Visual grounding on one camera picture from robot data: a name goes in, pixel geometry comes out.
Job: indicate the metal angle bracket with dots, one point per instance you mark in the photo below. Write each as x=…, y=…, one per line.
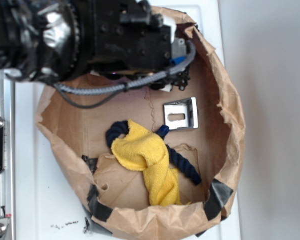
x=181, y=114

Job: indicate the brown paper bag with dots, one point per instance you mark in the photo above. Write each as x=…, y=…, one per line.
x=116, y=198

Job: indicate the yellow cloth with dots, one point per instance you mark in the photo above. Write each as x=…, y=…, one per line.
x=138, y=149

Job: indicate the aluminium frame rail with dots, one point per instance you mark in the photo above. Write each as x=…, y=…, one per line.
x=7, y=176

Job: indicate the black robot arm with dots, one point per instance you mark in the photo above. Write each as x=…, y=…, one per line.
x=89, y=47

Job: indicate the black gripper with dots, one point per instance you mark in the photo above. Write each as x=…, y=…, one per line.
x=133, y=41

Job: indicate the white tray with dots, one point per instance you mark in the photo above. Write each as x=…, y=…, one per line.
x=46, y=205

